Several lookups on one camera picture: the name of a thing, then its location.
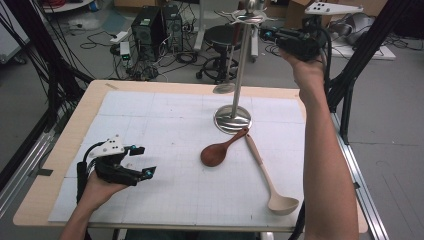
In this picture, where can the white power strip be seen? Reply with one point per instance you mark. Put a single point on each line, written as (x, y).
(119, 36)

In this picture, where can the metal utensil rack stand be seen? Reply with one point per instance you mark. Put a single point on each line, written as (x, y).
(241, 66)

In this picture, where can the black round stool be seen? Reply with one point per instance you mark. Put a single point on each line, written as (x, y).
(220, 37)

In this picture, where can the white power supply green display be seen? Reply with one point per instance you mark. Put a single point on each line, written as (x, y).
(125, 51)

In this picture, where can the white grid mat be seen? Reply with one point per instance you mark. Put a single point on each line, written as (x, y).
(173, 133)

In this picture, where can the beige tape strip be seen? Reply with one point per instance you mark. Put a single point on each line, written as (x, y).
(111, 86)

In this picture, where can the person's right hand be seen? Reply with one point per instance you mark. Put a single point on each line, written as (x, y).
(308, 76)

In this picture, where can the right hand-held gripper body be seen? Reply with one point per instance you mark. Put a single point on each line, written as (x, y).
(306, 43)

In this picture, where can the aluminium rail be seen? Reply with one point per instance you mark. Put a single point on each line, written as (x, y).
(23, 163)
(366, 200)

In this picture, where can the white foam board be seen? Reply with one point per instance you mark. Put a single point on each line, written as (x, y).
(383, 53)

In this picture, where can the beige ladle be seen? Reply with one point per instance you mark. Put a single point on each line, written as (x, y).
(283, 205)

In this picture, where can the grey tape piece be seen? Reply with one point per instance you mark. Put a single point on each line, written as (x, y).
(357, 185)
(45, 172)

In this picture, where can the person's left hand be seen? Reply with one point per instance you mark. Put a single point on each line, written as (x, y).
(100, 193)

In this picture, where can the white round table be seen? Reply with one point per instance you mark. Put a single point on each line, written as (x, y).
(76, 5)

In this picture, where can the white stand pole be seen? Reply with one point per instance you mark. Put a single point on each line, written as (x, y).
(254, 50)
(200, 26)

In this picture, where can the grey device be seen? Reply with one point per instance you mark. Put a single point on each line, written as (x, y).
(356, 26)

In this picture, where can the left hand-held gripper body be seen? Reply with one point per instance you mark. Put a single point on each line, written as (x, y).
(110, 148)

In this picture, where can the black frame strut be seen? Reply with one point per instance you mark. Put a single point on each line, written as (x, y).
(50, 66)
(366, 46)

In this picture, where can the slim black computer tower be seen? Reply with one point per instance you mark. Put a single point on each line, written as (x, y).
(173, 26)

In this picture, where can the large black computer tower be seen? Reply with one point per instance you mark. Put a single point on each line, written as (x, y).
(146, 30)

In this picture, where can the dark wooden spoon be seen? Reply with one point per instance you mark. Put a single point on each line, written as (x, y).
(215, 155)

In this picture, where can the white cabinet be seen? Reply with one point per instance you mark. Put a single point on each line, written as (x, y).
(11, 36)

